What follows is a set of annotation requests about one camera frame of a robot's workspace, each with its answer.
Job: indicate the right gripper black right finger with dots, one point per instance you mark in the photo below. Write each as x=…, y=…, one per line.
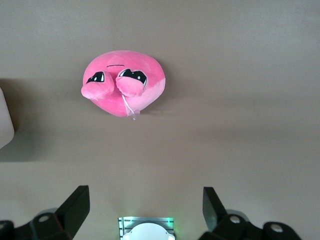
x=215, y=215

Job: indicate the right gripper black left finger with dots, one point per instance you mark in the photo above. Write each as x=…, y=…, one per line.
x=67, y=217

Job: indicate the white box lid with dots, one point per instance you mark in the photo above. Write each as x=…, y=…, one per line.
x=5, y=120

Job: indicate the pink plush toy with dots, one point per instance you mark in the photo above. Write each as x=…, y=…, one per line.
x=130, y=60

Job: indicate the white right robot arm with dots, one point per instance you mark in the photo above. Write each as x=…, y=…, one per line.
x=147, y=233

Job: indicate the right arm aluminium base plate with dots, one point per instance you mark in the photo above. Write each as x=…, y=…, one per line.
x=121, y=225

